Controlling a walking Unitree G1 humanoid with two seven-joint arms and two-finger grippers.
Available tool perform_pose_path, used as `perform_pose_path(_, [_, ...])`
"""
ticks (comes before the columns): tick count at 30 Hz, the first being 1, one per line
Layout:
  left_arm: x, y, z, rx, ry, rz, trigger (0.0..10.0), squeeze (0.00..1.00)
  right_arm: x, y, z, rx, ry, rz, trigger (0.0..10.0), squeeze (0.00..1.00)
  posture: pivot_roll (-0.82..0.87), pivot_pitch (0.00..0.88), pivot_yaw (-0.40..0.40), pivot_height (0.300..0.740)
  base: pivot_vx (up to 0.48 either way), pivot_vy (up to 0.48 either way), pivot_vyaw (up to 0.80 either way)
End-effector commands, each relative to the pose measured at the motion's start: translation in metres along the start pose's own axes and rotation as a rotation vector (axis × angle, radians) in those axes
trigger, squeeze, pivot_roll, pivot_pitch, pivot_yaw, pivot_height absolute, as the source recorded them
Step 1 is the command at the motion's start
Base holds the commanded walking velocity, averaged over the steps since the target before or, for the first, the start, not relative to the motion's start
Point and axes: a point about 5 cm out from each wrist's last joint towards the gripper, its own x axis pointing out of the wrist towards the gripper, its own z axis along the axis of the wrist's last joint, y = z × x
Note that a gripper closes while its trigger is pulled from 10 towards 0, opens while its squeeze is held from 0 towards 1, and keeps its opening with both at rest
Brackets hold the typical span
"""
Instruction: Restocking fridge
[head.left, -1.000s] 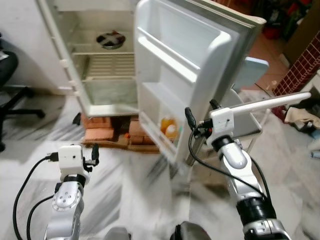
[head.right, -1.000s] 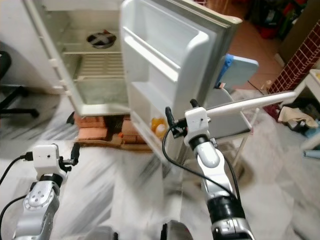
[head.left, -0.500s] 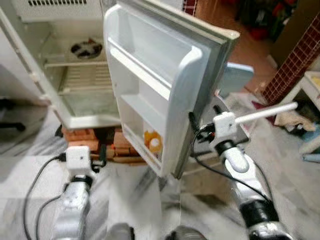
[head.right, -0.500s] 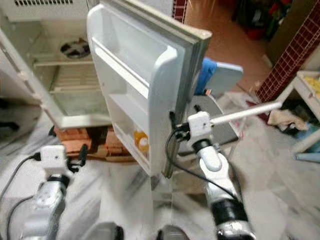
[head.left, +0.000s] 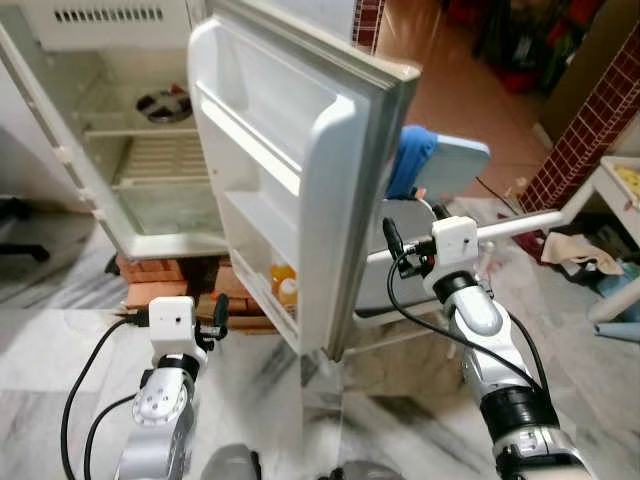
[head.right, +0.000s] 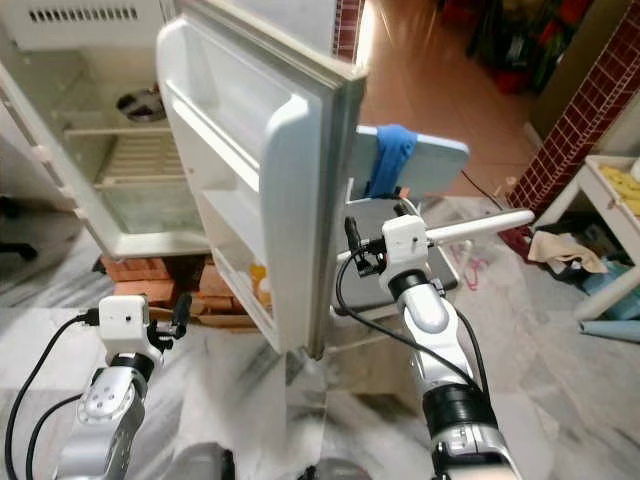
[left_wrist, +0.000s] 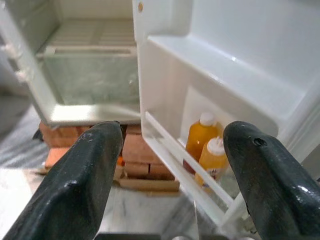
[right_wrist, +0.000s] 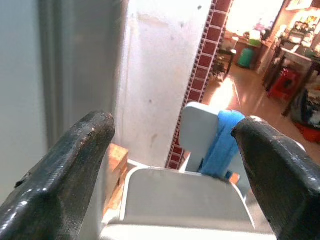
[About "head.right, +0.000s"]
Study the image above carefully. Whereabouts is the silver fridge door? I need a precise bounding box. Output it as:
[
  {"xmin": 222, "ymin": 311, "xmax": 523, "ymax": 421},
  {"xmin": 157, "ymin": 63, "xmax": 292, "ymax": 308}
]
[{"xmin": 155, "ymin": 0, "xmax": 370, "ymax": 360}]

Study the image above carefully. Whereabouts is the brown cardboard sheet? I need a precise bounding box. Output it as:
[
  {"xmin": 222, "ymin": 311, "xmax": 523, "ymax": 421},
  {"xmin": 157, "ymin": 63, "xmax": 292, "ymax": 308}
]
[{"xmin": 188, "ymin": 292, "xmax": 259, "ymax": 331}]

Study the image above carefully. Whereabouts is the blue cloth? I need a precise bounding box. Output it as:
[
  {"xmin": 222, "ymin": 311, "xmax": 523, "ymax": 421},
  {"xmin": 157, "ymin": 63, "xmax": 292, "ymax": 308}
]
[{"xmin": 362, "ymin": 124, "xmax": 420, "ymax": 200}]

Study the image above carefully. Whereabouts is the grey white folding chair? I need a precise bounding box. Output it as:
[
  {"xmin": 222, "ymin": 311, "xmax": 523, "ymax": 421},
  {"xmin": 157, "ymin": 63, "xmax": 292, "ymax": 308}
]
[{"xmin": 320, "ymin": 125, "xmax": 537, "ymax": 323}]

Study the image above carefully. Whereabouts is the yellow bottle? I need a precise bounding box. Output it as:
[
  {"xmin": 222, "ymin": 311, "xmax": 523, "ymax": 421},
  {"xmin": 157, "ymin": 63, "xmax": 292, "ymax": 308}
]
[{"xmin": 247, "ymin": 261, "xmax": 274, "ymax": 307}]

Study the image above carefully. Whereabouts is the pink plastic hanger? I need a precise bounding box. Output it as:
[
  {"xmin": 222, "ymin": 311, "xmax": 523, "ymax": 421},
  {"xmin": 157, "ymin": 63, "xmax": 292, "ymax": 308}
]
[{"xmin": 458, "ymin": 245, "xmax": 488, "ymax": 293}]

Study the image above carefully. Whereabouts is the grey left robot leg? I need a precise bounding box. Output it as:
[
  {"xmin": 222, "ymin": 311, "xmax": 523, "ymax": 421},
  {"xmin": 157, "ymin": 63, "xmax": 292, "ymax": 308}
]
[{"xmin": 159, "ymin": 444, "xmax": 232, "ymax": 480}]

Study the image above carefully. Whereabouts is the grey robot leg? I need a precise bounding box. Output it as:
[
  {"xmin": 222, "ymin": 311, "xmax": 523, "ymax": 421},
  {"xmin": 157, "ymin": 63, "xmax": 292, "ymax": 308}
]
[
  {"xmin": 159, "ymin": 444, "xmax": 232, "ymax": 480},
  {"xmin": 294, "ymin": 459, "xmax": 362, "ymax": 480}
]

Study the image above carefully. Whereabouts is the beige crumpled cloth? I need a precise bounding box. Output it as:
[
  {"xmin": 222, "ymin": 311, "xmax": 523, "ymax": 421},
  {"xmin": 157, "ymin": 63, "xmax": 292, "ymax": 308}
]
[{"xmin": 524, "ymin": 229, "xmax": 612, "ymax": 278}]

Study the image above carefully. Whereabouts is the black stand leg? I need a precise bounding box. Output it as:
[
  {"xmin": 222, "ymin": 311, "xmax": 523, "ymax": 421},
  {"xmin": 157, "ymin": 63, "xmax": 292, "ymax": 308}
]
[{"xmin": 0, "ymin": 215, "xmax": 51, "ymax": 263}]

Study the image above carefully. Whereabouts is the steel bowl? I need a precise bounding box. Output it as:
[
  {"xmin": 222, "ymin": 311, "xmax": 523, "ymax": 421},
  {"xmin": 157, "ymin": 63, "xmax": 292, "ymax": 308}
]
[{"xmin": 116, "ymin": 87, "xmax": 170, "ymax": 124}]

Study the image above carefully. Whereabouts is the grey right robot leg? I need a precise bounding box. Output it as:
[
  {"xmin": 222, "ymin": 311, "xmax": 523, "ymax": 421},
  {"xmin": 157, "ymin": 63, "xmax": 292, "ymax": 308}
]
[{"xmin": 294, "ymin": 459, "xmax": 362, "ymax": 480}]

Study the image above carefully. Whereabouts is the yellow food pile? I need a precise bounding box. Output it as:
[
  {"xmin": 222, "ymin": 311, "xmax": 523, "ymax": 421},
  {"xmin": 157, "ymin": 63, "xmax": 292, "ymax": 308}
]
[{"xmin": 597, "ymin": 162, "xmax": 640, "ymax": 217}]

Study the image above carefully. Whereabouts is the pale blue plastic tube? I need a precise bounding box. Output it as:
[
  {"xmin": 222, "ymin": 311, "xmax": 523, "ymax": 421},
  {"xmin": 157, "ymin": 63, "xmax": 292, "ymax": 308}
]
[{"xmin": 574, "ymin": 262, "xmax": 640, "ymax": 347}]

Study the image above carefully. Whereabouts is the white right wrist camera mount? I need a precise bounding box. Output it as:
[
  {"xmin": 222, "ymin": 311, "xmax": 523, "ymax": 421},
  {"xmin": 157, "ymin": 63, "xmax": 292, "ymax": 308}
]
[{"xmin": 379, "ymin": 214, "xmax": 432, "ymax": 278}]

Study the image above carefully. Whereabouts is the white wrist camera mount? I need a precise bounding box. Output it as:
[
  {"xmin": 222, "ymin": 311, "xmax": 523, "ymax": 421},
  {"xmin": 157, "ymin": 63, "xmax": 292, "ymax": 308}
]
[
  {"xmin": 379, "ymin": 214, "xmax": 432, "ymax": 278},
  {"xmin": 97, "ymin": 294, "xmax": 162, "ymax": 363}
]

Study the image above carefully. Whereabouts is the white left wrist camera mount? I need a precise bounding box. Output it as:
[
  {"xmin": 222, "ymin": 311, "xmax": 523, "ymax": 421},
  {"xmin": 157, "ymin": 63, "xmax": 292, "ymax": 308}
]
[{"xmin": 97, "ymin": 294, "xmax": 162, "ymax": 363}]

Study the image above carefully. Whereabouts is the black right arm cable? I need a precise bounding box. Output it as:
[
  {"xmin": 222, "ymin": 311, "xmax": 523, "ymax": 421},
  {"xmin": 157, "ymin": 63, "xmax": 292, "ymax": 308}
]
[{"xmin": 334, "ymin": 260, "xmax": 491, "ymax": 393}]

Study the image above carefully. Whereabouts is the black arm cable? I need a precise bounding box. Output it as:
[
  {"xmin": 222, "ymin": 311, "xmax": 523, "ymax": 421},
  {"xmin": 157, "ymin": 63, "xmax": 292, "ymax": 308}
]
[
  {"xmin": 4, "ymin": 310, "xmax": 102, "ymax": 480},
  {"xmin": 334, "ymin": 260, "xmax": 491, "ymax": 393}
]

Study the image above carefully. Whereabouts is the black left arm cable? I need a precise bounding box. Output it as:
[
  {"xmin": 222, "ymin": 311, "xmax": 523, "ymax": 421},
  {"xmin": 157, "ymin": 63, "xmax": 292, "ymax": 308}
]
[{"xmin": 4, "ymin": 310, "xmax": 102, "ymax": 480}]

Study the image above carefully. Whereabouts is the white wire fridge shelf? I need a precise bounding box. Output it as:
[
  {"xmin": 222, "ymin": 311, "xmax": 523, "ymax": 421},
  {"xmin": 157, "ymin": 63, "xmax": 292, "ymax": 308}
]
[{"xmin": 94, "ymin": 130, "xmax": 178, "ymax": 192}]

